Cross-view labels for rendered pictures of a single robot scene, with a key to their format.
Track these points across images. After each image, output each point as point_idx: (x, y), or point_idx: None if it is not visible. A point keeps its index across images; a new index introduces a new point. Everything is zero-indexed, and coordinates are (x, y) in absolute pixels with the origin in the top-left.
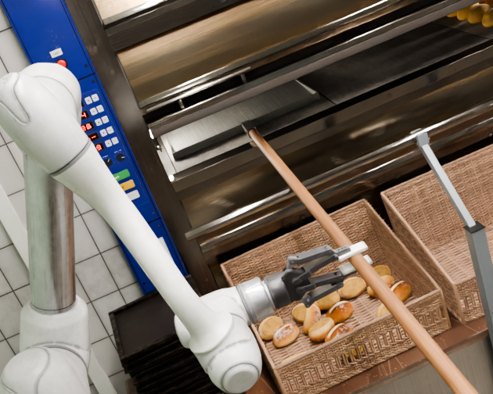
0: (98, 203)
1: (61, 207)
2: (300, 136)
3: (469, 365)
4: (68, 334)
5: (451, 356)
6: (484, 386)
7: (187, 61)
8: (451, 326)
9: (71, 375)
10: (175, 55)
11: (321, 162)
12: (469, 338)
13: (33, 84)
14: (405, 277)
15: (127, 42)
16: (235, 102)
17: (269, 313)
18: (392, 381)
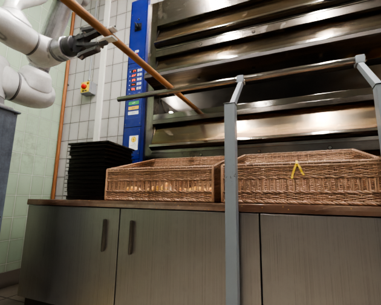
0: None
1: (50, 20)
2: (213, 111)
3: (208, 231)
4: (25, 72)
5: (198, 213)
6: (216, 261)
7: (178, 65)
8: (213, 200)
9: None
10: (175, 63)
11: (219, 129)
12: (213, 203)
13: None
14: None
15: (161, 54)
16: (178, 71)
17: (56, 47)
18: (153, 208)
